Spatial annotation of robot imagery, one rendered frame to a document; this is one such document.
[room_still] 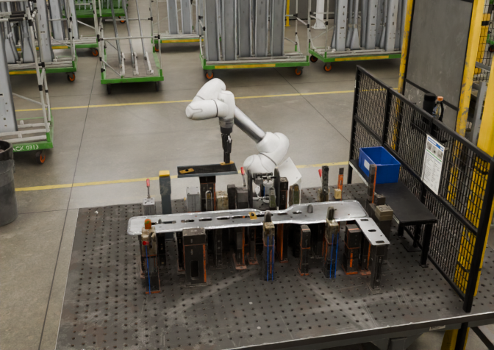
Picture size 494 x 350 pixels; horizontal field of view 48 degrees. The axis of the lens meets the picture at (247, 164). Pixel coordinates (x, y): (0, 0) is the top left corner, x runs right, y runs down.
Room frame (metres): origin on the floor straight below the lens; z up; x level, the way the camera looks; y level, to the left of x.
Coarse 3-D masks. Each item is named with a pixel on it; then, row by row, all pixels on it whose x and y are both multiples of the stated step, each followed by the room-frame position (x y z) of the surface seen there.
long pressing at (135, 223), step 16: (288, 208) 2.90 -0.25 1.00; (304, 208) 2.90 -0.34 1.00; (320, 208) 2.90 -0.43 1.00; (336, 208) 2.90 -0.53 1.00; (352, 208) 2.90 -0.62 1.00; (128, 224) 2.72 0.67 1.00; (144, 224) 2.71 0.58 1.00; (160, 224) 2.71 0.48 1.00; (176, 224) 2.71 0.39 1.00; (192, 224) 2.71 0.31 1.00; (208, 224) 2.71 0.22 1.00; (224, 224) 2.71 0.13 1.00; (240, 224) 2.72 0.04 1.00; (256, 224) 2.72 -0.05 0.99
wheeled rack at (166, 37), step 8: (176, 0) 12.81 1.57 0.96; (192, 0) 12.85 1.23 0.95; (192, 8) 12.87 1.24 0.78; (192, 16) 12.86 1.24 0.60; (192, 24) 12.85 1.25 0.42; (160, 32) 12.62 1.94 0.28; (168, 32) 12.43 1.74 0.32; (192, 32) 12.49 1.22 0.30; (160, 40) 11.81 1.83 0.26; (168, 40) 11.83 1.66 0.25; (176, 40) 11.85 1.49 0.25; (184, 40) 11.88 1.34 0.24; (192, 40) 11.91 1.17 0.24; (160, 48) 11.89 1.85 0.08
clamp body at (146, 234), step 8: (144, 232) 2.52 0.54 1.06; (152, 232) 2.53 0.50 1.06; (144, 240) 2.48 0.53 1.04; (152, 240) 2.49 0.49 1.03; (144, 248) 2.48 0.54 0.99; (152, 248) 2.49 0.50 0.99; (144, 256) 2.48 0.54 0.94; (152, 256) 2.50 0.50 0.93; (152, 264) 2.50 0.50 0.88; (152, 272) 2.50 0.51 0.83; (152, 280) 2.49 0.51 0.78; (152, 288) 2.49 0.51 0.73
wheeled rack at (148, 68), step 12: (156, 0) 8.80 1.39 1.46; (96, 24) 8.57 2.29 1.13; (96, 36) 8.61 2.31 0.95; (144, 36) 8.75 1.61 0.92; (156, 36) 8.78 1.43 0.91; (108, 60) 9.86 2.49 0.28; (144, 60) 9.83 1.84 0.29; (156, 60) 9.89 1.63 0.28; (108, 72) 9.01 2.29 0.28; (120, 72) 8.77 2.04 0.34; (132, 72) 8.98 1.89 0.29; (144, 72) 9.01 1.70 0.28; (156, 72) 9.01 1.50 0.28; (108, 84) 8.66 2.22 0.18; (156, 84) 8.81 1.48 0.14
